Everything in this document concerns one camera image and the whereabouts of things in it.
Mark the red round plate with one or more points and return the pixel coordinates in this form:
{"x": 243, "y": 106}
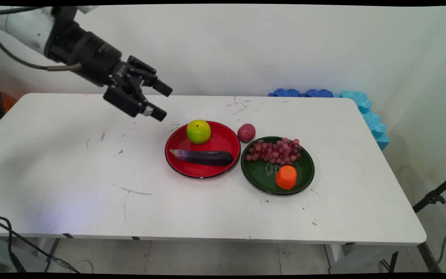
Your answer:
{"x": 223, "y": 145}

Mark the dark purple eggplant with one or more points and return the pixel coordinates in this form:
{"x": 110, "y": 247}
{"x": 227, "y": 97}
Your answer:
{"x": 207, "y": 157}

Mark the orange fruit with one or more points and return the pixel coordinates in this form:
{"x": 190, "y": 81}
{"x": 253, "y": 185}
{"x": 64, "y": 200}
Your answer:
{"x": 286, "y": 177}

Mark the red round potato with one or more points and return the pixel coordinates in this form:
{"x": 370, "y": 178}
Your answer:
{"x": 246, "y": 133}

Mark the black table leg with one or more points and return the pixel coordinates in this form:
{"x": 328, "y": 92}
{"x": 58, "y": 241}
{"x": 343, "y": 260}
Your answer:
{"x": 428, "y": 255}

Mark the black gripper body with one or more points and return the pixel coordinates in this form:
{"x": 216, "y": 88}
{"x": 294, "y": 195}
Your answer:
{"x": 99, "y": 58}

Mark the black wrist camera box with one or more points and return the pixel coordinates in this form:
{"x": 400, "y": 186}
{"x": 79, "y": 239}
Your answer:
{"x": 65, "y": 35}

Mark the grey table leg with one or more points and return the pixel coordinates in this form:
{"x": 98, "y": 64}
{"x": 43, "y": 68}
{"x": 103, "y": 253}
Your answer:
{"x": 52, "y": 252}

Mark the light blue foam strip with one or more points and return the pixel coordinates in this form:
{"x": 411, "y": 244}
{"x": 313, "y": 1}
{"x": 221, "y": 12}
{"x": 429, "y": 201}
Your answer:
{"x": 374, "y": 124}

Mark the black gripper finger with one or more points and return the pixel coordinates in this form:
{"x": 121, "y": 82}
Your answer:
{"x": 130, "y": 102}
{"x": 151, "y": 79}

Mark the red grape bunch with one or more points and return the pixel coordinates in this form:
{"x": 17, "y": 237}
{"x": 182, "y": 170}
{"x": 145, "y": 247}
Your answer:
{"x": 275, "y": 151}

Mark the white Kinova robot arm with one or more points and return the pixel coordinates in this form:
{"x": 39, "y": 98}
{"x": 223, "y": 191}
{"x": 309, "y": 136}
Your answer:
{"x": 21, "y": 25}

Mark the orange object beside table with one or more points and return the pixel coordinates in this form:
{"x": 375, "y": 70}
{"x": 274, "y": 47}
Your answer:
{"x": 9, "y": 101}

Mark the black tripod stand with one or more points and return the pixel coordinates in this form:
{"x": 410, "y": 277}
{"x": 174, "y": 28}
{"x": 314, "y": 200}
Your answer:
{"x": 434, "y": 198}

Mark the dark green round plate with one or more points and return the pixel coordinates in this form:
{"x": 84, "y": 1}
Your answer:
{"x": 263, "y": 174}

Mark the green yellow apple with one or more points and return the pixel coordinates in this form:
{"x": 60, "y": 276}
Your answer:
{"x": 198, "y": 131}

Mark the dark blue foam piece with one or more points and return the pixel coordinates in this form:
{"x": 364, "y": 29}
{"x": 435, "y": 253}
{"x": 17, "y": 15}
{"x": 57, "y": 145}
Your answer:
{"x": 319, "y": 93}
{"x": 286, "y": 92}

